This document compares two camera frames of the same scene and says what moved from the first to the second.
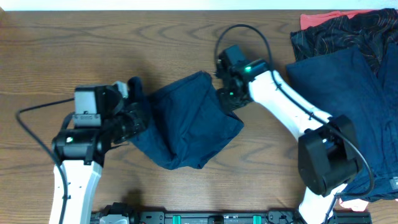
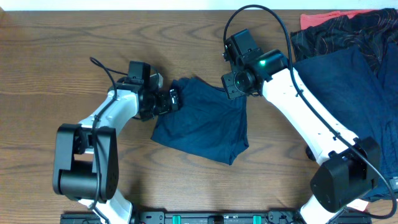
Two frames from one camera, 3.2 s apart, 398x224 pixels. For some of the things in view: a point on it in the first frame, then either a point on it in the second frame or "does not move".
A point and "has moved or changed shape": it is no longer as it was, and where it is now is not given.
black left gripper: (135, 111) to (166, 107)
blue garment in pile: (345, 83) does not move
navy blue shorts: (187, 121) has moved or changed shape
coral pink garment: (308, 20) does not move
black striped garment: (370, 32) does not move
